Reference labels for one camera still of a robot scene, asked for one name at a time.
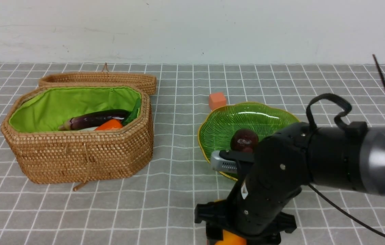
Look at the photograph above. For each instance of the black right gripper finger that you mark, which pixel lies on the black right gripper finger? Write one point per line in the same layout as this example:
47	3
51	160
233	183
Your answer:
217	216
285	222

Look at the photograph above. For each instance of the green glass leaf plate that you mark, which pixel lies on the green glass leaf plate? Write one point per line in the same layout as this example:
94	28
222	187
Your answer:
216	131

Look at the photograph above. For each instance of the small orange cube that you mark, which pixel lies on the small orange cube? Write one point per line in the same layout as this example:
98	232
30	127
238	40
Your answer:
216	100

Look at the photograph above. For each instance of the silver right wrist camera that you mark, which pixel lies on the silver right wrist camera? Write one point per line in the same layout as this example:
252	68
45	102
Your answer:
219	162

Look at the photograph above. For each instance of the woven wicker basket green lining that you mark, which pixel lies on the woven wicker basket green lining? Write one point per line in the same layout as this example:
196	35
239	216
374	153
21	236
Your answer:
47	155

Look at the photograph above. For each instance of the white radish toy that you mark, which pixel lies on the white radish toy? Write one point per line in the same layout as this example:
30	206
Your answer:
89	129

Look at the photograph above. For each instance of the grey checked tablecloth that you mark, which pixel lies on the grey checked tablecloth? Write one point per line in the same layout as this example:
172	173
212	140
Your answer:
156	206

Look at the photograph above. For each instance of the dark red passion fruit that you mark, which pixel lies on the dark red passion fruit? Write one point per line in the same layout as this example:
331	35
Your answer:
244	140

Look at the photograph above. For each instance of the orange mango toy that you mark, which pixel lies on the orange mango toy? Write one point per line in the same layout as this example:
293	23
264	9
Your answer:
226	238

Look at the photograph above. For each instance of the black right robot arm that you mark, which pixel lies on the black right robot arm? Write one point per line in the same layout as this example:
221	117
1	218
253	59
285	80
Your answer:
349	158

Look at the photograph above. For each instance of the purple eggplant toy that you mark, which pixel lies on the purple eggplant toy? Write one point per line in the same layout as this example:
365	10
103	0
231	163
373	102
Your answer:
95	119

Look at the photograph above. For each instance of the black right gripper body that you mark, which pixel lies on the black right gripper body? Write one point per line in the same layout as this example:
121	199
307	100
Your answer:
279	171

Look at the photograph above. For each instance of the orange carrot with green leaves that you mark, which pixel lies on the orange carrot with green leaves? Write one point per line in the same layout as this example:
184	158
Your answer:
116	124

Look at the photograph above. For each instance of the woven wicker basket lid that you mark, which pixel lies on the woven wicker basket lid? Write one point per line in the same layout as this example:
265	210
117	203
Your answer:
145	82

